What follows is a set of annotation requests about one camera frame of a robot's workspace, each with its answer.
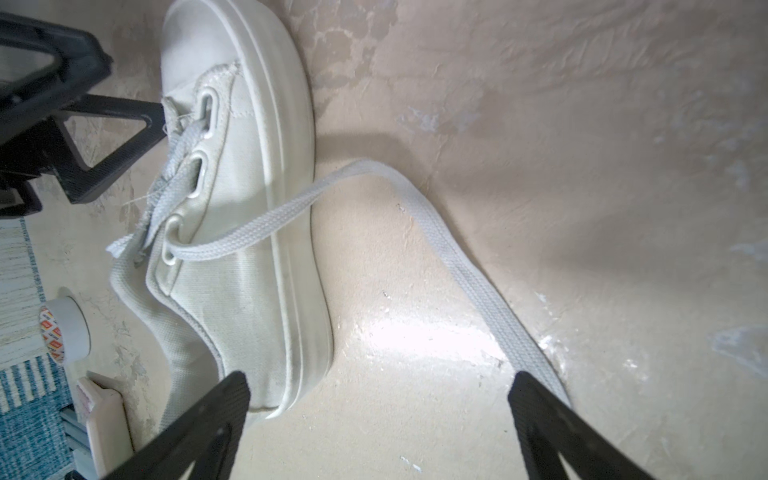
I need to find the white canvas sneaker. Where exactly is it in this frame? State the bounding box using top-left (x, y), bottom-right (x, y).
top-left (109, 1), bottom-right (333, 426)

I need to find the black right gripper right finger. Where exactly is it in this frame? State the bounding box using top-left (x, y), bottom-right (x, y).
top-left (508, 371), bottom-right (651, 479)

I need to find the pink white flat device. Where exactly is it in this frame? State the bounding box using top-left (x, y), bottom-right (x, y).
top-left (74, 377), bottom-right (134, 479)

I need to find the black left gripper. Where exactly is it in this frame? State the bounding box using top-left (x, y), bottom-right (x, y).
top-left (1, 13), bottom-right (165, 218)

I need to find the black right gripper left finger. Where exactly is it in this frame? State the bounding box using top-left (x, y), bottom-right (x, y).
top-left (107, 371), bottom-right (250, 479)

